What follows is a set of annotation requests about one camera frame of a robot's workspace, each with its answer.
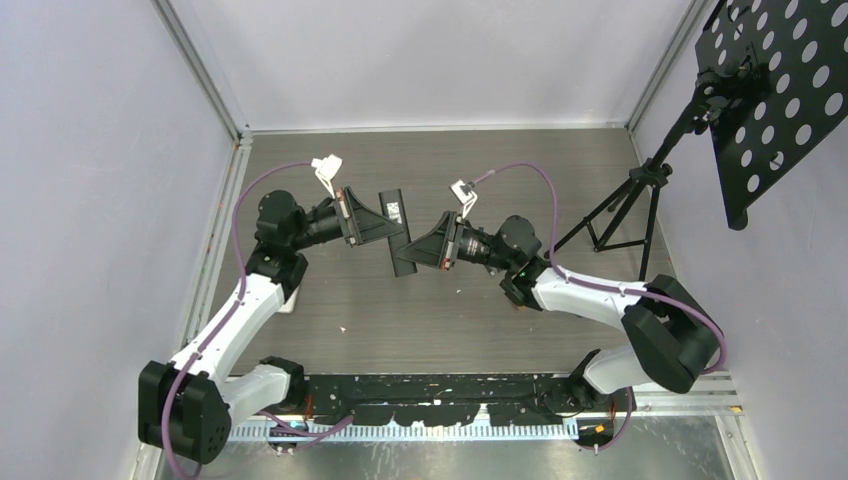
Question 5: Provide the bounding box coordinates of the black perforated panel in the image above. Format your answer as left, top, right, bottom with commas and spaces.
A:
695, 0, 847, 231

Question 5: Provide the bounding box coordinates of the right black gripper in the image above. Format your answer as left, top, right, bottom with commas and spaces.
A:
397, 210, 516, 271

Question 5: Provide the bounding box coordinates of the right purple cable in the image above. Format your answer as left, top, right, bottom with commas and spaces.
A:
471, 162, 729, 454

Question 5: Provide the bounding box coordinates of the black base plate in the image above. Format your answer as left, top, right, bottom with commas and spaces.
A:
269, 373, 636, 446

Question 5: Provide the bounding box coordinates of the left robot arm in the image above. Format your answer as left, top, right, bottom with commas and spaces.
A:
137, 187, 410, 465

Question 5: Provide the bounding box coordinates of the aluminium frame rail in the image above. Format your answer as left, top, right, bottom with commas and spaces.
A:
139, 390, 743, 444

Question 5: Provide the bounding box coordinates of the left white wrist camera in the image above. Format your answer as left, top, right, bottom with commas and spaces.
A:
310, 154, 343, 198

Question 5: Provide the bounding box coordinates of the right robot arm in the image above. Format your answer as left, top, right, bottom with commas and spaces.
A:
395, 211, 724, 411

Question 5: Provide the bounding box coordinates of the black tripod stand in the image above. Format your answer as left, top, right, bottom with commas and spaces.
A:
546, 62, 770, 282

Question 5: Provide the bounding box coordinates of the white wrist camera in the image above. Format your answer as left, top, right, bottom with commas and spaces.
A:
310, 154, 343, 198
449, 180, 478, 219

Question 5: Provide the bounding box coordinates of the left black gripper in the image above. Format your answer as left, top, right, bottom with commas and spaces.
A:
290, 188, 404, 252

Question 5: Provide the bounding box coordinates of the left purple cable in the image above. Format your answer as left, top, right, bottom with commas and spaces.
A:
161, 160, 356, 480

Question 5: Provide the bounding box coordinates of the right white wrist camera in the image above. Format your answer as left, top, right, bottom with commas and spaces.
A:
449, 180, 478, 219

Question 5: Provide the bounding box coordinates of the purple cable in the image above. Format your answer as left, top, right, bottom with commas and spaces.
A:
471, 162, 729, 454
161, 160, 356, 480

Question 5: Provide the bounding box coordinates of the black remote control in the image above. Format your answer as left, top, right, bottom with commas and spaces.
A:
379, 189, 418, 277

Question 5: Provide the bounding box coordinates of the white remote control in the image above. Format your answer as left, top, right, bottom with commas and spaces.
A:
277, 288, 299, 314

